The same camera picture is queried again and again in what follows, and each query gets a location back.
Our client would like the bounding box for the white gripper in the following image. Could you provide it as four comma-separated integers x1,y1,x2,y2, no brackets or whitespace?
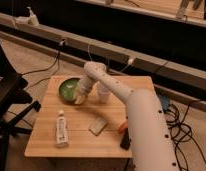
75,75,96,105

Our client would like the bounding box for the green ceramic bowl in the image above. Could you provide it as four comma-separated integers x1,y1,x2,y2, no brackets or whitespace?
59,77,79,102

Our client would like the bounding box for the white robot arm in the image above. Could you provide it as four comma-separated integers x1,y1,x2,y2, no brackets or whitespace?
74,61,180,171

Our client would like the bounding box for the translucent plastic cup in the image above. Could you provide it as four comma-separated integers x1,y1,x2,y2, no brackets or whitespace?
97,83,110,103

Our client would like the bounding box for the white tube with label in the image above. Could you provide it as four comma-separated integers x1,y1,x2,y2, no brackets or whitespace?
56,110,69,147

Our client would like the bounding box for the beige sponge block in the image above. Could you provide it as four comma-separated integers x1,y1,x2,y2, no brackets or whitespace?
89,117,108,136

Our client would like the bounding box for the wooden table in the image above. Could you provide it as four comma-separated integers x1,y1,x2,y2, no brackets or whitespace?
25,76,167,160

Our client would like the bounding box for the orange marker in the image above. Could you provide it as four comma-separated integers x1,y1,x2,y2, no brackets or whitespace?
118,121,128,134

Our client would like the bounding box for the black rectangular remote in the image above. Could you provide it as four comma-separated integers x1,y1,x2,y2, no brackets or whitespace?
120,129,130,150

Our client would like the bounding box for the black chair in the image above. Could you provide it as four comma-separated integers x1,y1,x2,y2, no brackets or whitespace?
0,44,41,171

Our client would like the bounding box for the white spray bottle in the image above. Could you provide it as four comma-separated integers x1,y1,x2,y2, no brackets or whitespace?
13,6,40,28

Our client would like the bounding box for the black cable left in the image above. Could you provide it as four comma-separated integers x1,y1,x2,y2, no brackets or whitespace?
19,40,68,92

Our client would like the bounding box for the long metal rail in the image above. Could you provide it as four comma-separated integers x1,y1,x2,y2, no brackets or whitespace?
0,13,206,111

